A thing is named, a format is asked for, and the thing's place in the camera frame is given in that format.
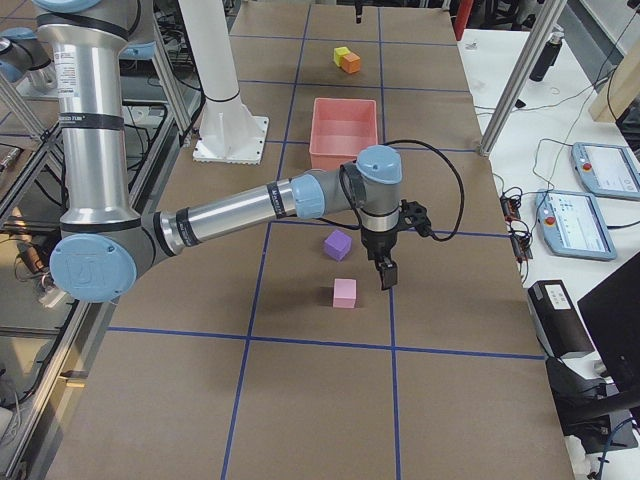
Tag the yellow foam block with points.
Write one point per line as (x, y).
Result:
(339, 53)

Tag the small circuit board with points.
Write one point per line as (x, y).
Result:
(519, 232)

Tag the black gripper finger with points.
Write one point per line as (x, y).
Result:
(358, 11)

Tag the black box with label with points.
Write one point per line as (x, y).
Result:
(558, 325)

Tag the aluminium frame post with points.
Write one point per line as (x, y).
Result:
(524, 65)

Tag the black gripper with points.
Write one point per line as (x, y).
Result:
(377, 245)

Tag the black water bottle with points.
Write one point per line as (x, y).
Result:
(547, 57)

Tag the black monitor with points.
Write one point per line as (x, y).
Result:
(610, 312)

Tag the teach pendant tablet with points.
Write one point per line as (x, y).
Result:
(607, 170)
(573, 225)

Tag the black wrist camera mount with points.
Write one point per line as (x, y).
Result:
(413, 216)

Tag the purple foam block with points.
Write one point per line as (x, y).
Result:
(337, 245)

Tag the pink plastic bin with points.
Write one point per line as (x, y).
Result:
(341, 129)

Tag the pink foam block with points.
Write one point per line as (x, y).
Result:
(344, 293)

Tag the near teach pendant tablet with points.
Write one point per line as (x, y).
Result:
(573, 225)

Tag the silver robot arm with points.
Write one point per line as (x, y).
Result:
(108, 240)

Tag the orange foam block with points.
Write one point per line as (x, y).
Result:
(350, 63)

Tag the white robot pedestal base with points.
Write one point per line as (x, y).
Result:
(228, 132)

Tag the far teach pendant tablet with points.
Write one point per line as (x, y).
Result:
(607, 170)

